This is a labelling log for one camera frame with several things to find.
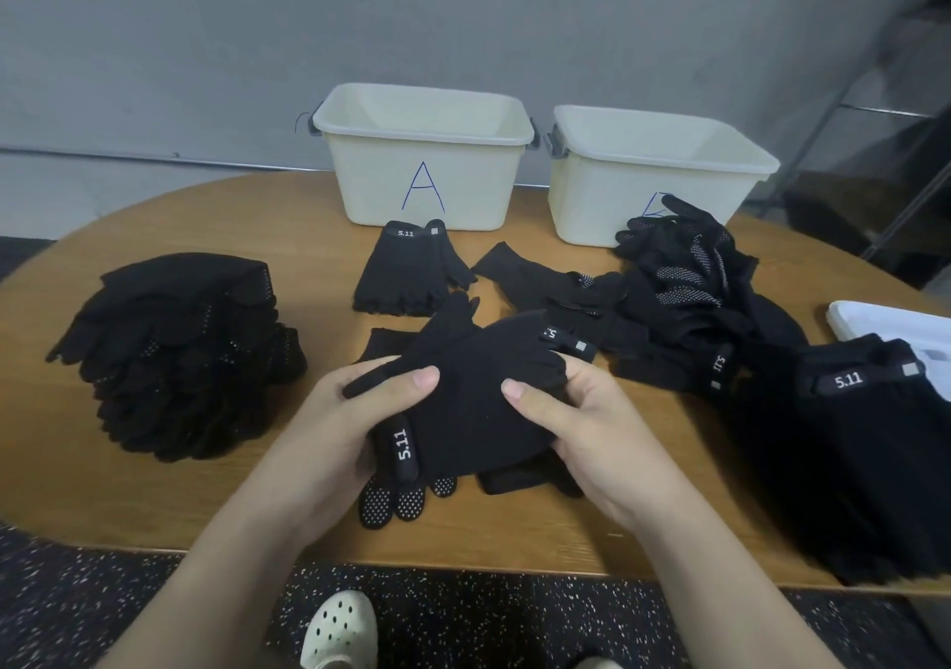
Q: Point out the white plastic bin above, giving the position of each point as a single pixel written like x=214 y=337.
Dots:
x=364 y=178
x=595 y=200

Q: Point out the person's white shoe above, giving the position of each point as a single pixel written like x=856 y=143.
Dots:
x=339 y=629
x=598 y=661

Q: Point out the pile of black gloves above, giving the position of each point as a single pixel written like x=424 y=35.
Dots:
x=669 y=297
x=112 y=349

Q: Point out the metal rack frame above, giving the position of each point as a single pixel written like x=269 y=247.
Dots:
x=877 y=171

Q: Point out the person's right hand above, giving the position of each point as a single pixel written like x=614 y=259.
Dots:
x=609 y=461

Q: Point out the person's left hand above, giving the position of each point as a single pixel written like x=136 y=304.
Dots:
x=335 y=453

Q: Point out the person's left forearm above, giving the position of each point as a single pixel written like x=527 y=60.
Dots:
x=208 y=602

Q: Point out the grey wall pipe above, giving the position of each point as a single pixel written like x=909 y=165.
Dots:
x=149 y=156

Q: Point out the stack of black gloves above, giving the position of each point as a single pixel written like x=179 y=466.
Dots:
x=82 y=342

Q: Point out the person's right white shoe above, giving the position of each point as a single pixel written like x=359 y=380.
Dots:
x=598 y=661

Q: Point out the person's left white shoe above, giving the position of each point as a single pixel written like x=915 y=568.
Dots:
x=339 y=629

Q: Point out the white flat tray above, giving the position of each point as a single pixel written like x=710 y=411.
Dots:
x=907 y=327

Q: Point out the black fingerless glove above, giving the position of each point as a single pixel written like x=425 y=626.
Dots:
x=404 y=267
x=773 y=409
x=832 y=423
x=929 y=453
x=476 y=394
x=788 y=453
x=862 y=542
x=892 y=423
x=907 y=498
x=825 y=498

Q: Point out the person's right forearm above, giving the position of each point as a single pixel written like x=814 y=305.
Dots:
x=728 y=594

